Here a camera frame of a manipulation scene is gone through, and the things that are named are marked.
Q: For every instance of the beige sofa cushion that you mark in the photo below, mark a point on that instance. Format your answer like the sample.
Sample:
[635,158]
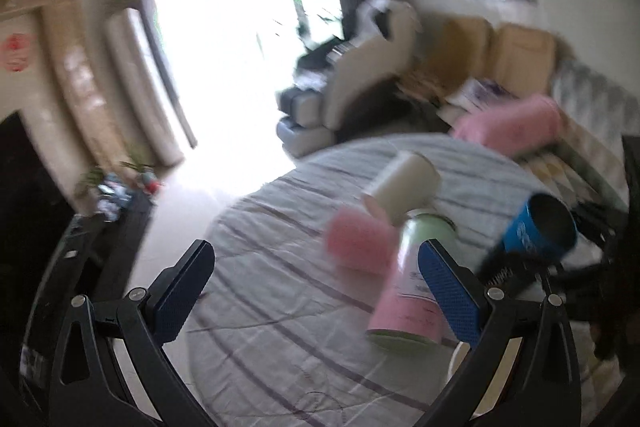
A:
[525,54]
[467,47]

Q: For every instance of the cream cup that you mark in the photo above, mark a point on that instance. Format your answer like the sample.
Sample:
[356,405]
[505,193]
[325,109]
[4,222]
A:
[400,182]

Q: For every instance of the standing air conditioner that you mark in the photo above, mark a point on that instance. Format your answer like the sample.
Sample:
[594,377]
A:
[142,87]

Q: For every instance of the pink bolster pillow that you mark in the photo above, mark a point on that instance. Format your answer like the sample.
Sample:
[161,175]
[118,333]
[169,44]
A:
[510,123]

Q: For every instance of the potted plants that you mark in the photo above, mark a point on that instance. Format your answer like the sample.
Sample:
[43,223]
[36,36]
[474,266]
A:
[122,182]

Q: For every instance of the red wall sticker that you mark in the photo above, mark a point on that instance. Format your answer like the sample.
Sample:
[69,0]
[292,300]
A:
[16,53]

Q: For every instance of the magazine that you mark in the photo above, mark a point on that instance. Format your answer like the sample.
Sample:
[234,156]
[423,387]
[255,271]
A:
[482,94]

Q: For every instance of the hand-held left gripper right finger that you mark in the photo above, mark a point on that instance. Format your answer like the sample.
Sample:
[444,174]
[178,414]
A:
[450,297]

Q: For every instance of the green and pink cup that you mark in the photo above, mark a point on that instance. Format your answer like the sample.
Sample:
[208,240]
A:
[404,292]

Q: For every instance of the sofa with patterned cover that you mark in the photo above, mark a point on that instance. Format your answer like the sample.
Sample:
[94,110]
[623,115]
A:
[585,122]

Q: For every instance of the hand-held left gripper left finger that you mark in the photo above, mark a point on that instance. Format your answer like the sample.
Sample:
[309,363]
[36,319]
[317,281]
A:
[180,294]

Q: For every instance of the beige and grey massage chair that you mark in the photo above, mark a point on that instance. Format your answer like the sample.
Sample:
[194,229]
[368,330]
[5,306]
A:
[360,77]

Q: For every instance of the blue cup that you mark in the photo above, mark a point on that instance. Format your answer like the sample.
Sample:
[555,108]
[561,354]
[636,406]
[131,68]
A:
[522,227]

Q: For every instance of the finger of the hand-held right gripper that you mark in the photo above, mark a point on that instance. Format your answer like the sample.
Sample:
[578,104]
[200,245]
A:
[597,218]
[502,268]

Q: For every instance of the black television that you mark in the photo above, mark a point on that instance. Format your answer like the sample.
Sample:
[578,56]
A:
[30,187]

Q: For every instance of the dark television cabinet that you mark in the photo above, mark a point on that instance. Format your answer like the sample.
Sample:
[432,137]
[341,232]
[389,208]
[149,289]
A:
[95,257]

